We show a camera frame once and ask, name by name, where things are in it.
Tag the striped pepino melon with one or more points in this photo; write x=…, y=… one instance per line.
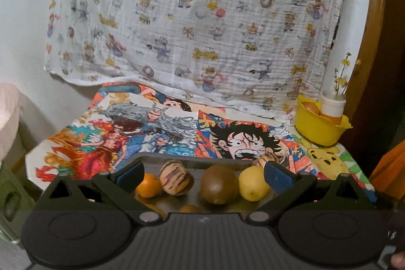
x=175, y=176
x=261, y=161

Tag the white pipe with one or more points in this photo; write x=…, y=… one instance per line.
x=340, y=51

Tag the brown kiwi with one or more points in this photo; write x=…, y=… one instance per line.
x=220, y=184

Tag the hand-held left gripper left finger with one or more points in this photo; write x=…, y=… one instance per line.
x=131, y=176

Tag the person's right hand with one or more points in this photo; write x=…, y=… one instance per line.
x=398, y=261

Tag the shouting face anime poster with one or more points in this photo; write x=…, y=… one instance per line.
x=240, y=140

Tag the yellow plastic bowl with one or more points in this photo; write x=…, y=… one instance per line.
x=319, y=134

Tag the yellow flower sprigs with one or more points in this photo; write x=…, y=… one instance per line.
x=347, y=55

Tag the orange cloth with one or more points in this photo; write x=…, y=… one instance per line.
x=392, y=168

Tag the green plastic crate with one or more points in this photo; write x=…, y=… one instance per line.
x=15, y=203

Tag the small tangerine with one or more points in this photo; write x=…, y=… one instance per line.
x=150, y=186

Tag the small brown longan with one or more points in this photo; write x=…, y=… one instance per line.
x=189, y=210

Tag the dragon figures anime poster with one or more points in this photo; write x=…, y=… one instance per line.
x=95, y=143

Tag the white plastic cup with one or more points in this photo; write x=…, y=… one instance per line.
x=332, y=107

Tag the metal baking tray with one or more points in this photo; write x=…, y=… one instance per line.
x=194, y=194

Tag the wooden board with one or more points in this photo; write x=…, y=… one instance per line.
x=376, y=36

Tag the white cartoon printed blanket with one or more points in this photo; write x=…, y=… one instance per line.
x=189, y=20

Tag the yellow lemon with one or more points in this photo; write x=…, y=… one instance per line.
x=253, y=184

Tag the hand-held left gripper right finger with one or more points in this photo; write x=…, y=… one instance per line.
x=278, y=178

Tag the orange fighter anime poster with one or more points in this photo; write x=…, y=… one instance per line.
x=133, y=89

